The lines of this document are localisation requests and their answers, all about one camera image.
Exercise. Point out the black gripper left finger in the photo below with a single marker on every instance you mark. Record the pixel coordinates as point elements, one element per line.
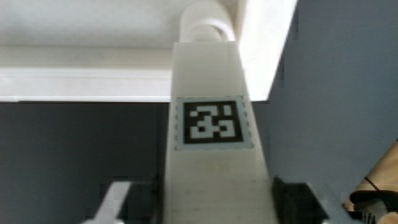
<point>129,204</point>

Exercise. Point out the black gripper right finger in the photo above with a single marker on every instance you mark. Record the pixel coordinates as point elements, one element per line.
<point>299,209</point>

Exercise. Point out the white desk leg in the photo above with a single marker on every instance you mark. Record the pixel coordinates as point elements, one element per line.
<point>216,182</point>

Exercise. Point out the white desk tabletop panel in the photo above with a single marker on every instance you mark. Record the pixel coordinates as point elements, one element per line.
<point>136,50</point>

